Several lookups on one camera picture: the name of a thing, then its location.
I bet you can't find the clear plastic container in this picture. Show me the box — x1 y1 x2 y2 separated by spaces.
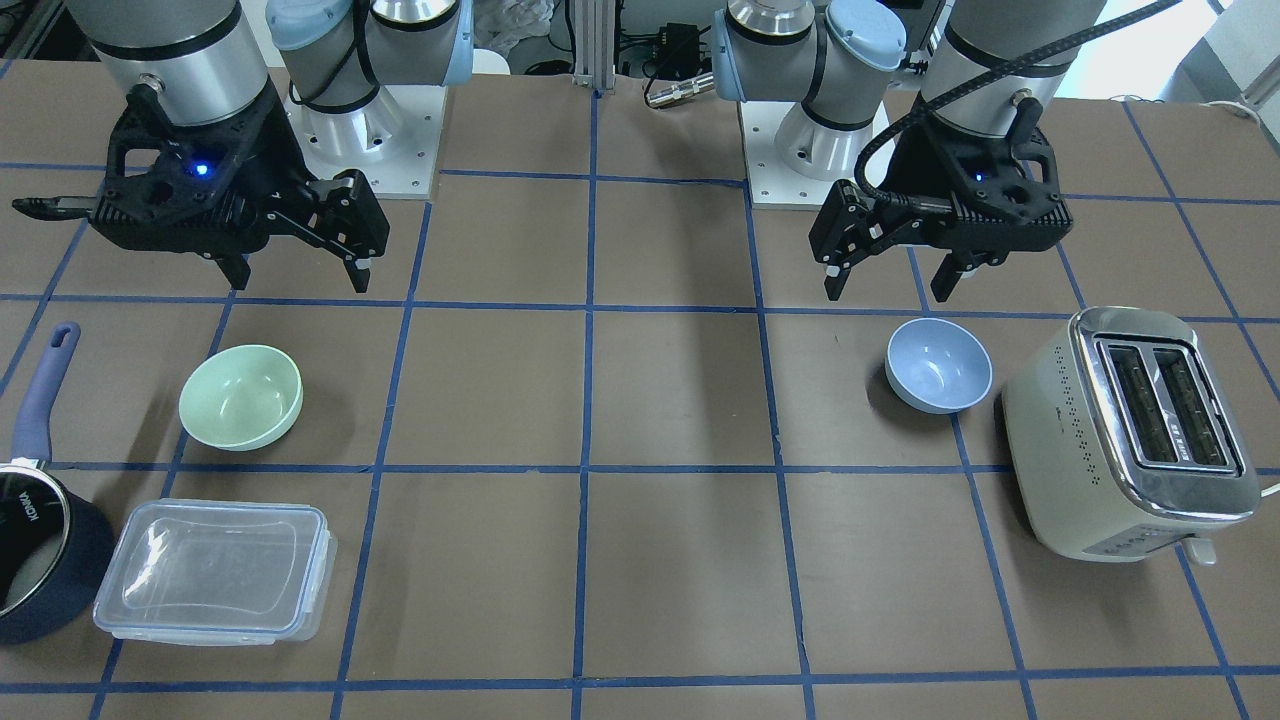
92 498 337 647

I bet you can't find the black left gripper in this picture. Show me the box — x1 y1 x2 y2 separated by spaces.
808 97 1073 304

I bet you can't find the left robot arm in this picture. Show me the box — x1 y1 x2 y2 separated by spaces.
710 1 1103 302

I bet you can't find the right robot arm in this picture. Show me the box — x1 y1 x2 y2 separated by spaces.
13 1 475 293

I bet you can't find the green bowl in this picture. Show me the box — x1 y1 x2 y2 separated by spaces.
178 345 305 452

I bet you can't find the dark blue saucepan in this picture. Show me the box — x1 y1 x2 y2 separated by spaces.
1 322 116 646

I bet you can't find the cream toaster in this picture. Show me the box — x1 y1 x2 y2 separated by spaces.
1001 306 1263 566

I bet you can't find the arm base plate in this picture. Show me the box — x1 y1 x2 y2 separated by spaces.
284 85 448 201
739 101 890 210

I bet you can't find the blue bowl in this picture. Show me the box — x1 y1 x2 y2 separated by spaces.
884 316 995 415

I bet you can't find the black braided cable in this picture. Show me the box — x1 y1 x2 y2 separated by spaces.
852 0 1181 217

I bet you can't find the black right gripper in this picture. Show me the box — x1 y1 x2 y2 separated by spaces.
12 78 390 293

